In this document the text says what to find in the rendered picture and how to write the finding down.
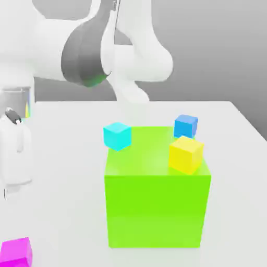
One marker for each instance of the small yellow cube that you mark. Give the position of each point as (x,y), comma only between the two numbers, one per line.
(185,155)

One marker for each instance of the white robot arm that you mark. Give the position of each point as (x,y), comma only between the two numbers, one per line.
(48,48)

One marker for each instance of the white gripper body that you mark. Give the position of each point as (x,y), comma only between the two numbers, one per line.
(12,158)

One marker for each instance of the small magenta cube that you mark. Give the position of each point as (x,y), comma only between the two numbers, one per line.
(14,253)

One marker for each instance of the small cyan cube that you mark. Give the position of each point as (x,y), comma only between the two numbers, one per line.
(116,136)

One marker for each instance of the large green box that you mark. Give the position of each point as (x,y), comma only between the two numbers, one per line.
(156,208)

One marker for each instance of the small blue cube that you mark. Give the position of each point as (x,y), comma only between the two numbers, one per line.
(184,126)

